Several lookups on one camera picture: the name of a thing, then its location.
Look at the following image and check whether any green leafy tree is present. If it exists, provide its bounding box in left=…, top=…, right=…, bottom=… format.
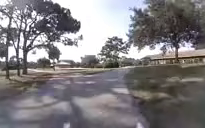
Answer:
left=97, top=35, right=131, bottom=69

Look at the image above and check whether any grey asphalt path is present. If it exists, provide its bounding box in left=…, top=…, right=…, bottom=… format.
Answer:
left=0, top=68, right=152, bottom=128

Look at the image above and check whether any small low building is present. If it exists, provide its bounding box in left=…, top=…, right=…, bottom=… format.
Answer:
left=54, top=59, right=75, bottom=69

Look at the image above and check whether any robot's own part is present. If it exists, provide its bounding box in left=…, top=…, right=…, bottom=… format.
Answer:
left=135, top=121, right=145, bottom=128
left=62, top=121, right=72, bottom=128

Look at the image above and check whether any tall tree with dark crown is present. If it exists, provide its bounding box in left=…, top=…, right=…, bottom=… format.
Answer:
left=9, top=0, right=84, bottom=76

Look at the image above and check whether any large spreading tree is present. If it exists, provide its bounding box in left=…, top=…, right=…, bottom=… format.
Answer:
left=127, top=0, right=205, bottom=65

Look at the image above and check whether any grass verge with bare patches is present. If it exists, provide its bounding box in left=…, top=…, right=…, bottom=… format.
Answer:
left=124, top=62, right=205, bottom=128

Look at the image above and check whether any long low building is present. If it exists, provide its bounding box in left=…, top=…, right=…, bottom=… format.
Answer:
left=141, top=48, right=205, bottom=66

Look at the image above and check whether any thin-trunked tree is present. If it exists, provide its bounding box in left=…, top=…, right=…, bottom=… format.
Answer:
left=0, top=0, right=18, bottom=80

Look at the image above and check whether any grass beside path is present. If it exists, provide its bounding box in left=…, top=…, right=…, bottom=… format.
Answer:
left=0, top=68, right=59, bottom=103

